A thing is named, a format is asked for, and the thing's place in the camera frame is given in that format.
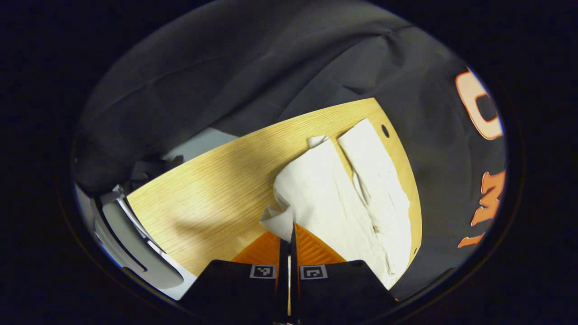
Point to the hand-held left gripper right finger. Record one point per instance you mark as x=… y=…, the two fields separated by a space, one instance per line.
x=294 y=280

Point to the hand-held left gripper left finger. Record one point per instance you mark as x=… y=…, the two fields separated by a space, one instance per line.
x=282 y=280

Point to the white curved plastic object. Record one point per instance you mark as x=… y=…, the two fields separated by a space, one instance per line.
x=149 y=271

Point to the dark crumpled object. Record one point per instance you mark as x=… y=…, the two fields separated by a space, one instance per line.
x=149 y=171

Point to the black backdrop cloth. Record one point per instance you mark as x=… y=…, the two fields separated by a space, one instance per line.
x=226 y=67

